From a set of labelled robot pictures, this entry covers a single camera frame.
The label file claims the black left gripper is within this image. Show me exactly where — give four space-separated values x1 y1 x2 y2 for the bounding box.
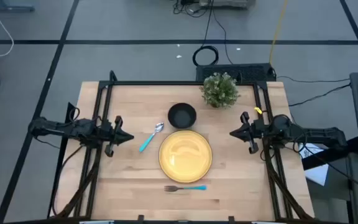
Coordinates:
96 115 135 158

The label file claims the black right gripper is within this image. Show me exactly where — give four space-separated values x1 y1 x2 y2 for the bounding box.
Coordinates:
229 111 273 155

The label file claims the spoon with teal handle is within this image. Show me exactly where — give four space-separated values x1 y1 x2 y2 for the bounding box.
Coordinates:
139 122 165 153

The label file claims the yellow round plate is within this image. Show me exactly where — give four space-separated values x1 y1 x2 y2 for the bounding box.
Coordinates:
158 129 213 184

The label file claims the black bowl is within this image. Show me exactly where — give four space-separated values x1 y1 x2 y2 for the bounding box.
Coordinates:
167 102 198 130

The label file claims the fork with teal handle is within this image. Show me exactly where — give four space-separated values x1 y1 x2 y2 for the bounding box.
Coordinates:
163 185 208 192

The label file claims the small green potted plant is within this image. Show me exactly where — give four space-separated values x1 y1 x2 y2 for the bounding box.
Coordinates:
200 72 241 109

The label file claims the white paper sheet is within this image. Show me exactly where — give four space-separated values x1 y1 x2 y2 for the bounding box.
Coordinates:
300 142 329 187

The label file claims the grey box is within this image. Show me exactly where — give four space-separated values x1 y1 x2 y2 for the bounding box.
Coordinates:
199 0 257 9

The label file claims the braided cable sleeve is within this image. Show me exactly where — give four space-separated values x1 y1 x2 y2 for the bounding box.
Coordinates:
264 149 313 222
54 161 101 218

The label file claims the black metal table frame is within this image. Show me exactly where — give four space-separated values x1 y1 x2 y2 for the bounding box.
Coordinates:
47 70 316 224

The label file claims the thin black cable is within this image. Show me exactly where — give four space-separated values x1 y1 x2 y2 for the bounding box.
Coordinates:
275 75 351 84
288 83 352 107
211 9 234 65

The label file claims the coiled black cable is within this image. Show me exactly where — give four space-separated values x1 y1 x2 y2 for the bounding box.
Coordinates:
192 0 219 67

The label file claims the yellow cable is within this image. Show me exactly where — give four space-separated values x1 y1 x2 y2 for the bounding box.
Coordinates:
268 0 289 66

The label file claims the black cable bundle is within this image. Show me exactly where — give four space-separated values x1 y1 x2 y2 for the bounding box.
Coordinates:
172 0 211 18

